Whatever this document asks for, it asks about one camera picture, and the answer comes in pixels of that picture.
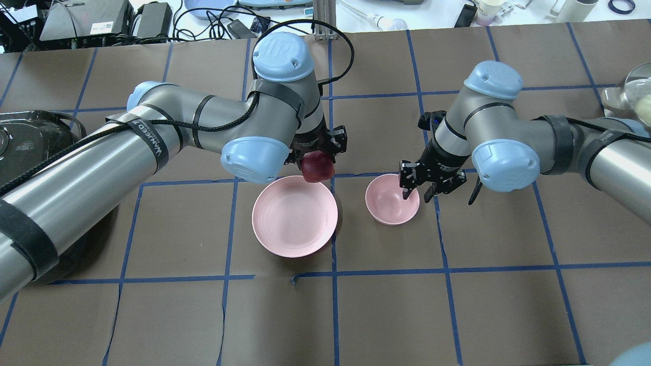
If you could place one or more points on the light blue plate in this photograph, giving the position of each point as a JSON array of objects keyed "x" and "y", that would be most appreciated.
[{"x": 201, "y": 9}]

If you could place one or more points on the black computer box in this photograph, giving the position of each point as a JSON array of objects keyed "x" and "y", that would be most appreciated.
[{"x": 68, "y": 20}]

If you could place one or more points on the dark grey rice cooker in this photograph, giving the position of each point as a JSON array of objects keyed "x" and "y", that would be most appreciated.
[{"x": 29, "y": 138}]

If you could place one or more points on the pink plate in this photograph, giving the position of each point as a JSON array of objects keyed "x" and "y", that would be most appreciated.
[{"x": 293, "y": 218}]

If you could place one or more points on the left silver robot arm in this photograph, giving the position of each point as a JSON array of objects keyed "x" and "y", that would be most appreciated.
[{"x": 49, "y": 207}]

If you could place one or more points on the black power adapter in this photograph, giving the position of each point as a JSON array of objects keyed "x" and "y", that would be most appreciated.
[{"x": 154, "y": 19}]

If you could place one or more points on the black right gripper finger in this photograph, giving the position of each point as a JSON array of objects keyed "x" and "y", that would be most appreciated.
[
  {"x": 406, "y": 192},
  {"x": 475, "y": 193}
]

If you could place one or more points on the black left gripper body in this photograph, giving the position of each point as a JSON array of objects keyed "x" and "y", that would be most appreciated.
[{"x": 311, "y": 142}]

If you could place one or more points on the red apple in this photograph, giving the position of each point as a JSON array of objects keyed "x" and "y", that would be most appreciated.
[{"x": 317, "y": 166}]

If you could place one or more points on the pink bowl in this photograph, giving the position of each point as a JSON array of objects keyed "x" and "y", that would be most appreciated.
[{"x": 385, "y": 202}]

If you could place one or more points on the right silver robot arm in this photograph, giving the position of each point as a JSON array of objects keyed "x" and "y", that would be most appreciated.
[{"x": 509, "y": 153}]

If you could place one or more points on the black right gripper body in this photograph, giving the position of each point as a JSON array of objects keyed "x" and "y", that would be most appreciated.
[{"x": 441, "y": 159}]

